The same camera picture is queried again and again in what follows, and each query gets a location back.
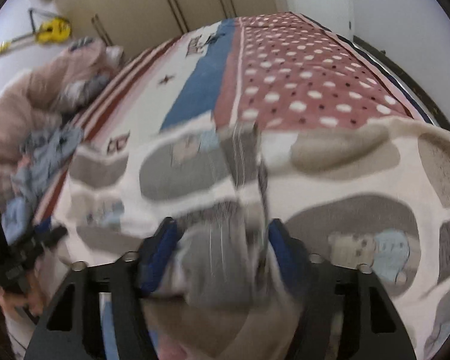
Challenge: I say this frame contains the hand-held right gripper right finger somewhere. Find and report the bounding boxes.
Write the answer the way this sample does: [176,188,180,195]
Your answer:
[266,217,417,360]

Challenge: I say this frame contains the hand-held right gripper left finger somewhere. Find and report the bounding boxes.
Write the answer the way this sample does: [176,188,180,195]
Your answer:
[24,217,181,360]

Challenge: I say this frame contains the cream bear print pants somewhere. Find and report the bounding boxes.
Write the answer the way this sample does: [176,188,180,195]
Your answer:
[65,114,450,360]

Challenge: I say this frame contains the person's left hand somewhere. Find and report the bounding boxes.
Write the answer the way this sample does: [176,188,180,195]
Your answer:
[0,280,43,319]

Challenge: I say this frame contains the light blue garment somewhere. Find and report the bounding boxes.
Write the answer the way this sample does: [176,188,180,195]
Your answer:
[2,197,35,241]

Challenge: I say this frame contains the grey-blue garment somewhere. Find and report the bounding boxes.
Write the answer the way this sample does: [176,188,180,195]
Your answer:
[7,125,85,211]

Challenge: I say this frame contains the pink striped duvet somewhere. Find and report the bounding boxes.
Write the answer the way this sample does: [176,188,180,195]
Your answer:
[0,39,125,203]

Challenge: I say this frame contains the striped star print blanket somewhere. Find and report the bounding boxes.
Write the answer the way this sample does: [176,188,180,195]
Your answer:
[32,10,441,229]

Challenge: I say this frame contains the yellow guitar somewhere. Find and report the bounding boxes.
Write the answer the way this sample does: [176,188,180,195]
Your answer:
[0,7,73,57]

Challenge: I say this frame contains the wooden wardrobe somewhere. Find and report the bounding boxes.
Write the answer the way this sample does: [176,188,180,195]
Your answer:
[34,0,282,44]

